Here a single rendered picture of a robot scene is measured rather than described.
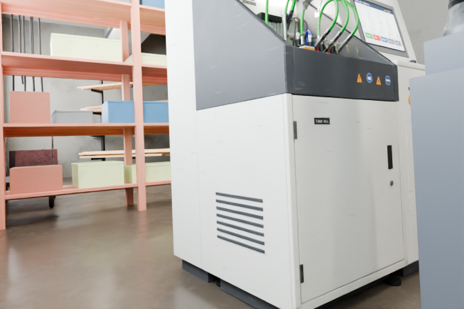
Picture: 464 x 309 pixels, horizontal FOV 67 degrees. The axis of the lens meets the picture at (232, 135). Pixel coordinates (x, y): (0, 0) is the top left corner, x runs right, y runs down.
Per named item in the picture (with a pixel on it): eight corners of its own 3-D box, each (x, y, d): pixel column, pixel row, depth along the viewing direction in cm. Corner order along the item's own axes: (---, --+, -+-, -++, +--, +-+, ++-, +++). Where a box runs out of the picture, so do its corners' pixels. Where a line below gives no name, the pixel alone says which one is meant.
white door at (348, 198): (302, 305, 114) (293, 94, 115) (297, 302, 116) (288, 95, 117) (405, 259, 152) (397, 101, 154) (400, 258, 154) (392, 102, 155)
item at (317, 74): (295, 94, 117) (293, 45, 117) (285, 95, 120) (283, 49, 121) (394, 101, 153) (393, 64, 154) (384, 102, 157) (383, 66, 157)
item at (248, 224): (296, 339, 112) (285, 93, 114) (201, 285, 159) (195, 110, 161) (409, 281, 154) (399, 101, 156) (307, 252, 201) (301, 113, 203)
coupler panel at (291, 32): (286, 63, 187) (284, 5, 188) (282, 64, 190) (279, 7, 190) (303, 65, 195) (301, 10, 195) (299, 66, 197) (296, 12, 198)
